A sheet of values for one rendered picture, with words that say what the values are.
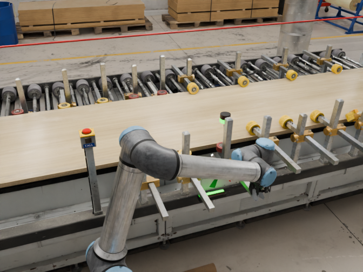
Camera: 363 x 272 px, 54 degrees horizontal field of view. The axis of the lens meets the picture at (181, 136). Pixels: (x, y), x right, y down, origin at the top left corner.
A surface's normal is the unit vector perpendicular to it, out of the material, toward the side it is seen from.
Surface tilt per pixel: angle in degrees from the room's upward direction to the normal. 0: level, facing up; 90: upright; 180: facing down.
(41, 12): 90
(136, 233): 90
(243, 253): 0
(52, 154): 0
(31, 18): 90
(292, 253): 0
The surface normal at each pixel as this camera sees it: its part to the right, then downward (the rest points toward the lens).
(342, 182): 0.33, 0.51
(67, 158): 0.02, -0.85
